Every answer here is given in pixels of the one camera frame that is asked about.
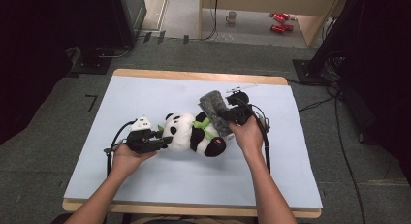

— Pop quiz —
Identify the black curtain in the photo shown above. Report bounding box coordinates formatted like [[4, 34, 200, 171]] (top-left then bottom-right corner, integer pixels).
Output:
[[0, 0, 80, 145], [338, 0, 411, 186]]

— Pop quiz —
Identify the wooden table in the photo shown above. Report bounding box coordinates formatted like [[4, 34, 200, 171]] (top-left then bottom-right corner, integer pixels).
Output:
[[62, 68, 323, 219]]

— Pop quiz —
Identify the person's lap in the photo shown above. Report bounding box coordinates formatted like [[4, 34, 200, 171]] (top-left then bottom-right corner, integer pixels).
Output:
[[129, 213, 260, 224]]

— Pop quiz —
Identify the person's right hand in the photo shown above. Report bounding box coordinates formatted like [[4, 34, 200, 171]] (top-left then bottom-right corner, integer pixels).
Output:
[[228, 115, 265, 160]]

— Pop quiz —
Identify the black stand base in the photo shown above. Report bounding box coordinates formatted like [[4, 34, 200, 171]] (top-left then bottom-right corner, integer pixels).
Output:
[[70, 48, 112, 76]]

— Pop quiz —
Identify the black stand with pole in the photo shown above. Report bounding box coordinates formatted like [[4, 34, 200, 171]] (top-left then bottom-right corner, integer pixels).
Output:
[[292, 0, 366, 86]]

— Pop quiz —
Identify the black cabinet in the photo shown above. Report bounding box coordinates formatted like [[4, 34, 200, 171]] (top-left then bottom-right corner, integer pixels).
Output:
[[77, 0, 148, 50]]

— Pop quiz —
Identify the wooden shelf unit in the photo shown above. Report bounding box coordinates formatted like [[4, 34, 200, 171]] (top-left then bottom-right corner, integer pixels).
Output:
[[198, 0, 343, 48]]

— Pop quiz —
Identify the light blue table mat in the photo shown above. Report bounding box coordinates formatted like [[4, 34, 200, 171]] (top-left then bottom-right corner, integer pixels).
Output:
[[63, 75, 324, 209]]

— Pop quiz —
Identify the right hand-held gripper cable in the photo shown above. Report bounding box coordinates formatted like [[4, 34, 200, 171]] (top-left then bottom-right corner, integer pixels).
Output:
[[237, 97, 271, 174]]

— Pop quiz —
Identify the person's left hand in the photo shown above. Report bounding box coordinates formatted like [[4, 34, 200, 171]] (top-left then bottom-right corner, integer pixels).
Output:
[[110, 143, 158, 179]]

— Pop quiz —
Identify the grey fluffy cloth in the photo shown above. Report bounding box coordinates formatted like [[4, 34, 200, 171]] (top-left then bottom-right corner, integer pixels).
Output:
[[198, 89, 235, 138]]

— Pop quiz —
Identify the left hand-held gripper cable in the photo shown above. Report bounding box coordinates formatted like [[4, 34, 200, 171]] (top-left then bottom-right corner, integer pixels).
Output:
[[106, 119, 139, 178]]

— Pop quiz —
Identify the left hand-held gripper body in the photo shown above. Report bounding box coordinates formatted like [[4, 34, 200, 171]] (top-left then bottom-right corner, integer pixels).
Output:
[[125, 115, 164, 155]]

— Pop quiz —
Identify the panda plush toy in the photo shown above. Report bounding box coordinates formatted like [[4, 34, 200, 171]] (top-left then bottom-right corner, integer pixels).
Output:
[[157, 111, 228, 158]]

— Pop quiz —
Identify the short black floor cable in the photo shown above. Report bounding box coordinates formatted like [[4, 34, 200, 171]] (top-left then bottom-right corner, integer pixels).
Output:
[[298, 95, 337, 113]]

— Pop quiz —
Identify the black hanging cable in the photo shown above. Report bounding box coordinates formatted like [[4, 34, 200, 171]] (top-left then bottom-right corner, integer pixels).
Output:
[[199, 0, 219, 42]]

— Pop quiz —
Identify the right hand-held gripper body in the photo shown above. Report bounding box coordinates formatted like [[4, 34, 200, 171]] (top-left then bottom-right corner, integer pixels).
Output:
[[223, 84, 259, 127]]

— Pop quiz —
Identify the long black floor cable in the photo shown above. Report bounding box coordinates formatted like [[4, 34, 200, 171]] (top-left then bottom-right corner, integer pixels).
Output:
[[333, 96, 366, 224]]

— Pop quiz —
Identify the hand-held gripper cable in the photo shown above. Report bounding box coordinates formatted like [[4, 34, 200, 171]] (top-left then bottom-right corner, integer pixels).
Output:
[[106, 119, 139, 178], [237, 97, 271, 174]]

